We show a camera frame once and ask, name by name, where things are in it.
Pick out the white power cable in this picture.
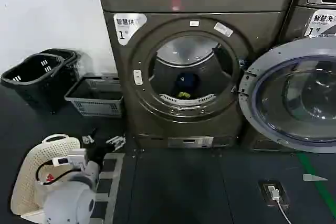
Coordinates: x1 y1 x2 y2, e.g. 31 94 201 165
275 198 298 224

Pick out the round glass dryer door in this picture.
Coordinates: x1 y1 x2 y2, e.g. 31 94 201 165
237 36 336 154

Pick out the grey gridded floor frame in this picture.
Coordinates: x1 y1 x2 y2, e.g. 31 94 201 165
90 152 126 224

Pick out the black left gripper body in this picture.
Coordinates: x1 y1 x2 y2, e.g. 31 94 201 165
89 142 112 168

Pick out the grey laundry machine with label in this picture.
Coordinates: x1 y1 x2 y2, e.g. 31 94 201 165
277 0 336 154

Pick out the white plug adapter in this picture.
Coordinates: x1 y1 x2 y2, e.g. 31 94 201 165
267 185 281 201

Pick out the large black plastic basket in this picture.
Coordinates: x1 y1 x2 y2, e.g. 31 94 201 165
0 53 77 115

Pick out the black floor socket box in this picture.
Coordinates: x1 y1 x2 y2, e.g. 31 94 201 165
258 178 290 206

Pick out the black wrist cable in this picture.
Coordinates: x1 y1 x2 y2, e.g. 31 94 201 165
35 161 69 186

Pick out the cream perforated laundry basket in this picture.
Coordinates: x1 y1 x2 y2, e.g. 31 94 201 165
10 134 82 222

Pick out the grey floor tape piece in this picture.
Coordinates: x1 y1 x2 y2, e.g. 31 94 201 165
302 174 328 182

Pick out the dark blue garment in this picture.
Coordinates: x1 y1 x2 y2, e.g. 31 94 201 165
174 72 202 97

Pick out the green floor tape strip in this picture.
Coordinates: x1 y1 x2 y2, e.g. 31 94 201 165
296 153 336 216

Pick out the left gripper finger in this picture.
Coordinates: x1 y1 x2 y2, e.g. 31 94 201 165
81 127 97 146
104 135 127 154

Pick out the grey plastic crate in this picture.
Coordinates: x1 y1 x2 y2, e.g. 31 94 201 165
64 74 124 119

